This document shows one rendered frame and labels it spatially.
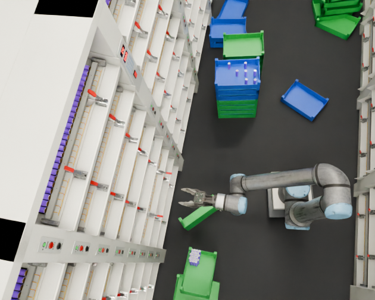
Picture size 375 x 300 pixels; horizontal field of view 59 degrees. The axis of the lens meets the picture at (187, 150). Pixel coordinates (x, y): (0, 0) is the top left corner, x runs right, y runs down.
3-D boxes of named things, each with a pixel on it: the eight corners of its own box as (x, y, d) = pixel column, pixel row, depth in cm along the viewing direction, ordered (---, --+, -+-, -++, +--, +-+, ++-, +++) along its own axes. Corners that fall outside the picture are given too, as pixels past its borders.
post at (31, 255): (166, 249, 246) (26, 222, 81) (163, 262, 243) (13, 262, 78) (140, 244, 249) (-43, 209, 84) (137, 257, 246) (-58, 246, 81)
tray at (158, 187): (168, 151, 217) (169, 147, 208) (148, 246, 199) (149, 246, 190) (138, 144, 215) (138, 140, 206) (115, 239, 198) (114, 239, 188)
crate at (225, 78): (258, 62, 231) (259, 56, 223) (259, 88, 225) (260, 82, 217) (215, 64, 235) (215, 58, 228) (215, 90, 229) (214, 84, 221)
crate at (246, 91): (258, 69, 238) (258, 62, 231) (258, 94, 232) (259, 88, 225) (216, 70, 243) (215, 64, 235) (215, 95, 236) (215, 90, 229)
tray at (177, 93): (187, 59, 238) (191, 49, 225) (171, 138, 220) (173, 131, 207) (160, 52, 236) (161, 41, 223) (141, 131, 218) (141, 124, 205)
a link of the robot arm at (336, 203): (304, 205, 222) (359, 183, 150) (305, 231, 217) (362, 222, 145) (281, 203, 223) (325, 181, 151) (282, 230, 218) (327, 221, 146)
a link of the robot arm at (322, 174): (343, 157, 152) (225, 173, 198) (344, 184, 148) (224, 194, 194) (352, 162, 160) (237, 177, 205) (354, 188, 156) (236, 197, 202)
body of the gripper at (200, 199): (194, 189, 183) (216, 192, 180) (196, 192, 191) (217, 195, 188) (191, 203, 181) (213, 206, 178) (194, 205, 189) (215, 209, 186)
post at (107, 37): (184, 160, 266) (101, -8, 101) (181, 171, 263) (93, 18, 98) (159, 156, 270) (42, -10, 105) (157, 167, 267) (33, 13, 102)
